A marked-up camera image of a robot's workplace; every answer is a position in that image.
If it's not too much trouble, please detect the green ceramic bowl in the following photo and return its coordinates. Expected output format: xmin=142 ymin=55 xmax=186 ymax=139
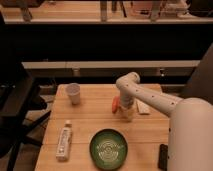
xmin=89 ymin=129 xmax=128 ymax=171

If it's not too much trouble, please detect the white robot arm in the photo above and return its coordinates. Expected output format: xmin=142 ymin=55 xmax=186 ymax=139
xmin=116 ymin=72 xmax=213 ymax=171

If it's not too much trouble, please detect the black remote control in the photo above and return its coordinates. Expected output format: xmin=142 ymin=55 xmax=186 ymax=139
xmin=158 ymin=144 xmax=168 ymax=171

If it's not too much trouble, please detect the white paper cup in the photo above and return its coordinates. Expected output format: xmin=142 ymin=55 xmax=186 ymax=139
xmin=66 ymin=83 xmax=80 ymax=105

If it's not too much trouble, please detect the white plastic bottle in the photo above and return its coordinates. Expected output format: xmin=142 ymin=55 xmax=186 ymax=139
xmin=56 ymin=120 xmax=72 ymax=162

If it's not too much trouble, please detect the black office chair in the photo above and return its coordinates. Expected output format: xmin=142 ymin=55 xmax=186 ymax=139
xmin=0 ymin=62 xmax=50 ymax=171

